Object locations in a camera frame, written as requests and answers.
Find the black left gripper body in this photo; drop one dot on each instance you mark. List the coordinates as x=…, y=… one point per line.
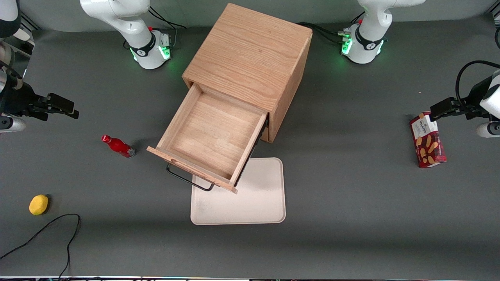
x=474, y=98

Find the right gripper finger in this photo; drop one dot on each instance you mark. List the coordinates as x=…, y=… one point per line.
x=58, y=105

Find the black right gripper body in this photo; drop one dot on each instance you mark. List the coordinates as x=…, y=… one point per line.
x=15, y=100

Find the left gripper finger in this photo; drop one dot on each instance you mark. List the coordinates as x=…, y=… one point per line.
x=443, y=108

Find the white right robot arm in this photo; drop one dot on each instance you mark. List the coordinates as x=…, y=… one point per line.
x=144, y=50

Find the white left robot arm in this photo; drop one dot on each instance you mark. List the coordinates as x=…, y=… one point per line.
x=367, y=47

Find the oak wooden drawer cabinet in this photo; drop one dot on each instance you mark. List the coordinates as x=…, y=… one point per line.
x=250, y=50

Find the red tartan shortbread box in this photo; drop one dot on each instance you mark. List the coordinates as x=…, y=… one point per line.
x=427, y=142

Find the white oval pad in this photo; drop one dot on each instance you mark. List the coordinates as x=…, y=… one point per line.
x=23, y=35

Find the red bottle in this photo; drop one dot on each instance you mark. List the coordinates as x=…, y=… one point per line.
x=119, y=146

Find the yellow lemon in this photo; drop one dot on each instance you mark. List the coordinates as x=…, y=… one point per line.
x=38, y=205

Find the beige rectangular plastic tray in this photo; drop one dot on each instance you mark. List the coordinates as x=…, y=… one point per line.
x=258, y=195

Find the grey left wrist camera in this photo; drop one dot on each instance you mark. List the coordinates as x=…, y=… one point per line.
x=486, y=130

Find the aluminium frame bar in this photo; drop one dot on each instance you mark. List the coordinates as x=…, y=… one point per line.
x=29, y=23

